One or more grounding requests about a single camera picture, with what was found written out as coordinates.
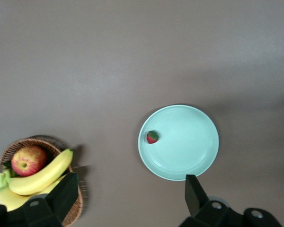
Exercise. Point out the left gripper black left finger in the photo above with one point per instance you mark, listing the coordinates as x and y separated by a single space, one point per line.
59 198

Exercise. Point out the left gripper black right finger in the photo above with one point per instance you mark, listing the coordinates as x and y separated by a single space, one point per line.
196 201

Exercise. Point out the red strawberry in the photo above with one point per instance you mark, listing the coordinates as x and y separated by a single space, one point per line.
152 137

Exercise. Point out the pale green round plate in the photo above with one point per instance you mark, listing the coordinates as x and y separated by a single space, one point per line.
180 146

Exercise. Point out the yellow banana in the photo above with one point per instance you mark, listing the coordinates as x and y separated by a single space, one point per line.
9 201
42 177

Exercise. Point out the red yellow apple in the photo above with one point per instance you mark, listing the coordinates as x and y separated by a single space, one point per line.
28 160

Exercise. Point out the brown wicker basket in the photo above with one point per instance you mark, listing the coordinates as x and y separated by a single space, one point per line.
38 142

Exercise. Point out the brown table cover sheet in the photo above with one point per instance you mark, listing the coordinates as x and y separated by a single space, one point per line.
132 59

